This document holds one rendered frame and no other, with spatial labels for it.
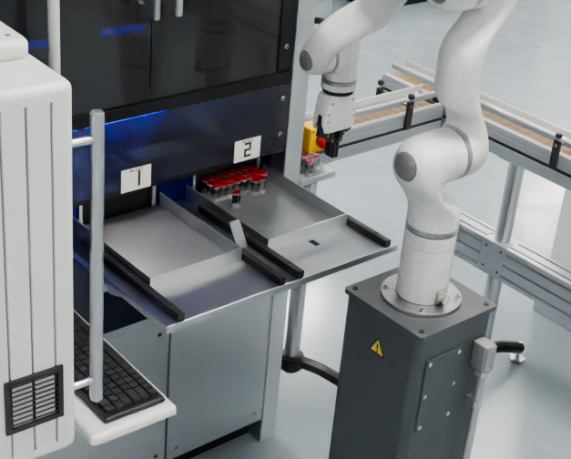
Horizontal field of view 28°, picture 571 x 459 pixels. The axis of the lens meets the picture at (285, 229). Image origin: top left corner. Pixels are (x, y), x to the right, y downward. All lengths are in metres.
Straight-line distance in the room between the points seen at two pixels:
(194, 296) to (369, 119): 1.09
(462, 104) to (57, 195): 0.92
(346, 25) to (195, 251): 0.65
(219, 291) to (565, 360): 1.88
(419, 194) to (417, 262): 0.19
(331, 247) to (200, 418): 0.77
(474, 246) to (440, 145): 1.31
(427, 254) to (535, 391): 1.49
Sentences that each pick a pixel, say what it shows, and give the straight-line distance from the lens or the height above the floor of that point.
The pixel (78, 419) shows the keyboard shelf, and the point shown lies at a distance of 2.33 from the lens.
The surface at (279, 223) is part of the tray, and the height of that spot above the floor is 0.88.
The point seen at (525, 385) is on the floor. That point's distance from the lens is 4.01.
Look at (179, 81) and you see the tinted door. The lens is 2.75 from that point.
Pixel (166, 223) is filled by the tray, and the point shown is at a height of 0.88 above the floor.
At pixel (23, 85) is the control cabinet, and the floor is 1.55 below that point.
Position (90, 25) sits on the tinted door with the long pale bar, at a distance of 2.57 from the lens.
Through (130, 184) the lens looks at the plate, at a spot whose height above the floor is 1.01.
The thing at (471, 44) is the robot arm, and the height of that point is 1.50.
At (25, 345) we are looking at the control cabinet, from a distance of 2.07.
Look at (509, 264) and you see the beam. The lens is 3.66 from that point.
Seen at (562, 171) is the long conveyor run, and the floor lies 0.89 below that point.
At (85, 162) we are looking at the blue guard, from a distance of 2.67.
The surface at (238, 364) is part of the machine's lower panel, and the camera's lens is 3.31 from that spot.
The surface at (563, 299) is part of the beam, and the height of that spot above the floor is 0.48.
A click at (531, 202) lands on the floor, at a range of 5.28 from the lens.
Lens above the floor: 2.24
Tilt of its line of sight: 28 degrees down
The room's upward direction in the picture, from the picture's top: 5 degrees clockwise
